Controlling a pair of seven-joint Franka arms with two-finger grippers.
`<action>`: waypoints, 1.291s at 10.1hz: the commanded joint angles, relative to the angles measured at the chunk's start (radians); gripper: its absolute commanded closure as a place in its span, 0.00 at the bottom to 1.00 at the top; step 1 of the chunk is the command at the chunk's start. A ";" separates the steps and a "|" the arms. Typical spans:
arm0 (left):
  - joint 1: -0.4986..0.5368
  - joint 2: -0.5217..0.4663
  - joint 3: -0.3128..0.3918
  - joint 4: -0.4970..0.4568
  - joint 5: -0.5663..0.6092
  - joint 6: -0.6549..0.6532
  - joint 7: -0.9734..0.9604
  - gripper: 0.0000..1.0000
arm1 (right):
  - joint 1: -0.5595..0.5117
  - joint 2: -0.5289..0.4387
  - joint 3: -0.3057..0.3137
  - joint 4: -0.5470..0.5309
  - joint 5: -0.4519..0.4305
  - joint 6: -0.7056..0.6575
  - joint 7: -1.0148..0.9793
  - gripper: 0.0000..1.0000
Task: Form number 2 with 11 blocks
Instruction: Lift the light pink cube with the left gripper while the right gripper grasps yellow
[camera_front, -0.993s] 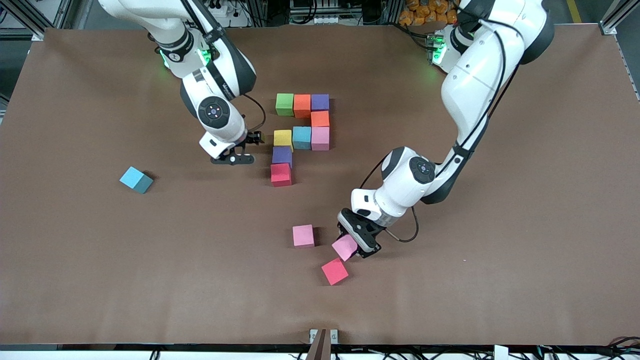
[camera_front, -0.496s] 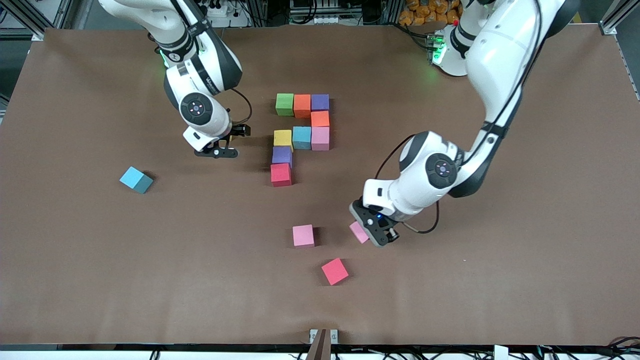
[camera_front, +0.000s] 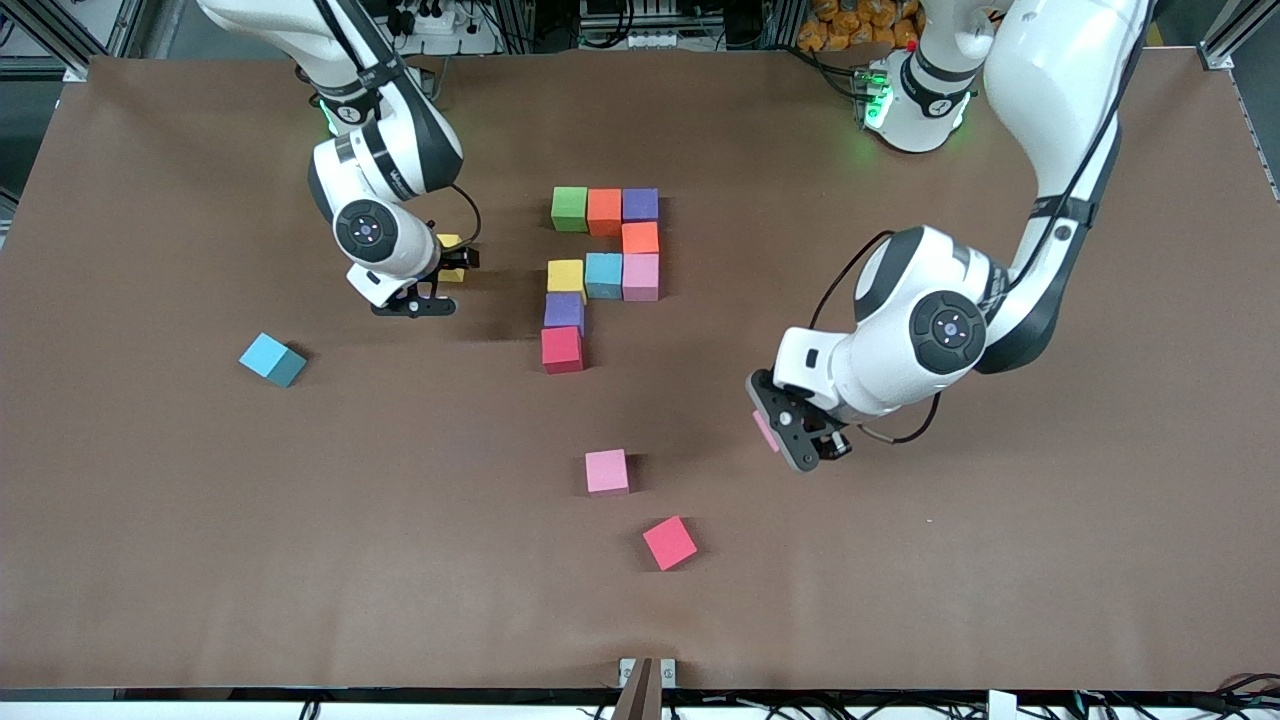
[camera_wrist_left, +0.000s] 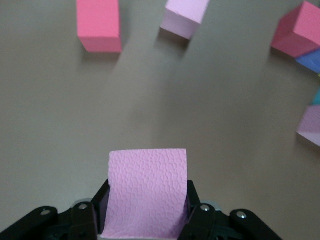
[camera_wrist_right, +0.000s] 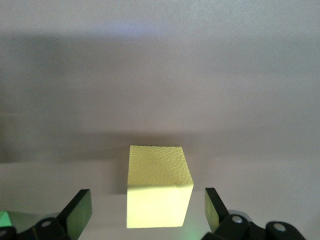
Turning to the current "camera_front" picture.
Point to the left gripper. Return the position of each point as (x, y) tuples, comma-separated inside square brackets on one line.
[(833, 441)]

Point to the white power strip with plugs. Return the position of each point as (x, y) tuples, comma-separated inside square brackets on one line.
[(455, 42)]

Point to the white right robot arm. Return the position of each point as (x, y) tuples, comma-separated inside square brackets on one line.
[(300, 30)]

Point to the small white tag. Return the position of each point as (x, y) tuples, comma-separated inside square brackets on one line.
[(1002, 706)]

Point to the green foam block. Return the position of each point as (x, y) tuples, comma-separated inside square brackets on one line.
[(570, 208)]

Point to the brown camera mast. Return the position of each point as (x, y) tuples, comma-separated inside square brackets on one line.
[(640, 702)]

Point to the red foam block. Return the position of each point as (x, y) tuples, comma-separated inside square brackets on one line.
[(669, 542), (562, 348)]

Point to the pink foam block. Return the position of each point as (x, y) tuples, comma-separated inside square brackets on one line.
[(640, 277), (606, 470), (764, 430)]

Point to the aluminium frame post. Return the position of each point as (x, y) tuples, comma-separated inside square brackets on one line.
[(125, 25), (1235, 35)]

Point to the yellow foam block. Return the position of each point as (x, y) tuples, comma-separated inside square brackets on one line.
[(450, 240), (566, 275)]

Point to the grey metal mount bracket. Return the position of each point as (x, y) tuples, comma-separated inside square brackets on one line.
[(669, 672)]

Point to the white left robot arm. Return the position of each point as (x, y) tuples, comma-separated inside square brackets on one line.
[(1050, 80)]

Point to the pile of orange snack bags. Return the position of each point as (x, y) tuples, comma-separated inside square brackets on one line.
[(840, 25)]

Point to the blue foam block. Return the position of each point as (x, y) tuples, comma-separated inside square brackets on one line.
[(266, 355), (603, 275)]

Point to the purple foam block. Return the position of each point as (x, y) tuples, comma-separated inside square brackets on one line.
[(640, 205), (564, 312)]

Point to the orange foam block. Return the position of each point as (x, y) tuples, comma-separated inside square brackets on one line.
[(604, 211), (640, 238)]

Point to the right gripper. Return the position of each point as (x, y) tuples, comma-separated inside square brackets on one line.
[(461, 259)]

